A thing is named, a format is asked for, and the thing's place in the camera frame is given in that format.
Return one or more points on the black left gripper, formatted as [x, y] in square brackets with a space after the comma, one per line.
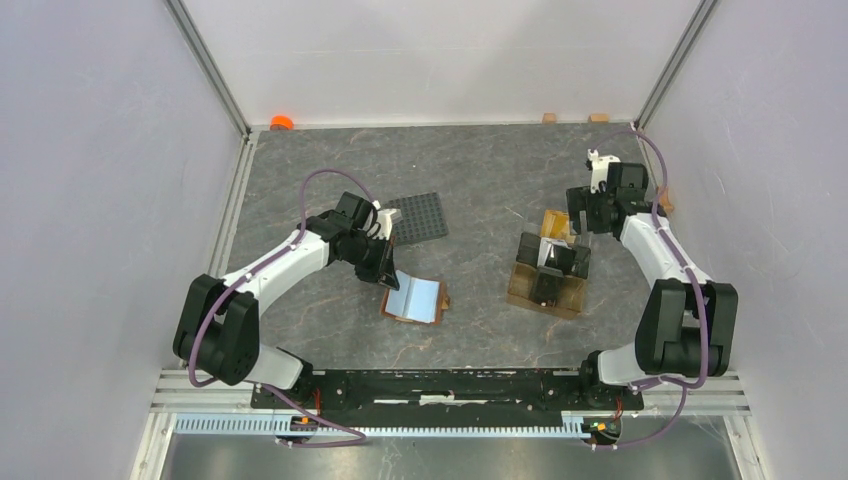
[383, 271]

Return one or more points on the brown leather card holder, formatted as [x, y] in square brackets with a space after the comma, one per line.
[417, 300]

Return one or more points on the dark grey studded baseplate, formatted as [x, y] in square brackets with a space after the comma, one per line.
[422, 219]

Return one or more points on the orange round cap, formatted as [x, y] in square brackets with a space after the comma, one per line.
[281, 122]

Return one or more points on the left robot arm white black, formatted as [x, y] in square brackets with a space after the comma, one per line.
[218, 330]

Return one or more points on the gold credit card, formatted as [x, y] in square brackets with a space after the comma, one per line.
[556, 225]

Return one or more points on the black credit card stack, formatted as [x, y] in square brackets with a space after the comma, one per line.
[528, 249]

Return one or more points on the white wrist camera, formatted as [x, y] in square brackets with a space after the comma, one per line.
[599, 166]
[384, 219]

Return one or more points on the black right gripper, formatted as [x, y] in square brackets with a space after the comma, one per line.
[581, 199]

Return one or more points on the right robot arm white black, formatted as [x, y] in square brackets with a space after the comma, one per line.
[686, 330]

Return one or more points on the white slotted cable duct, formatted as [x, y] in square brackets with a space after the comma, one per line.
[290, 425]

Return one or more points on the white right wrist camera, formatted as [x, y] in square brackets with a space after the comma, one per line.
[599, 166]

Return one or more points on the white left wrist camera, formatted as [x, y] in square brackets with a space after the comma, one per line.
[384, 219]

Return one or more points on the curved wooden piece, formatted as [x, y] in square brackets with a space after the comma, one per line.
[664, 200]

